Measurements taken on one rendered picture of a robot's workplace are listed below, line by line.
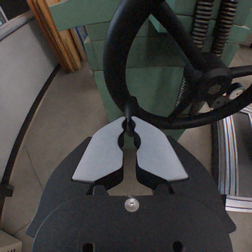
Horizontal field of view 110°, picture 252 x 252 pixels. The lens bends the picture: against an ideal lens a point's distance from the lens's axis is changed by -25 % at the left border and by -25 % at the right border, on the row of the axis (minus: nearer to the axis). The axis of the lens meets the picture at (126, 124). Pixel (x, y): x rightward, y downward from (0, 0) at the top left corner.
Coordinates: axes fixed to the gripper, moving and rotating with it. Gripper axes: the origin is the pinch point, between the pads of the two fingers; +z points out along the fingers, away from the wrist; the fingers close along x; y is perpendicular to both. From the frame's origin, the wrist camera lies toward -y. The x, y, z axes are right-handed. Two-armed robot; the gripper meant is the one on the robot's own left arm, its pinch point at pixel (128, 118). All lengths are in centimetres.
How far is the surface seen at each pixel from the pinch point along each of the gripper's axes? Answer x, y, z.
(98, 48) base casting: -7.1, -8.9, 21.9
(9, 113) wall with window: -110, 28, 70
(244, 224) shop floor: 88, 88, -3
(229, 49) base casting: 29.5, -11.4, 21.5
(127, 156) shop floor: 0, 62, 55
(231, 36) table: 19.2, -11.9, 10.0
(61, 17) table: -14.2, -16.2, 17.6
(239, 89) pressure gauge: 37.4, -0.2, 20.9
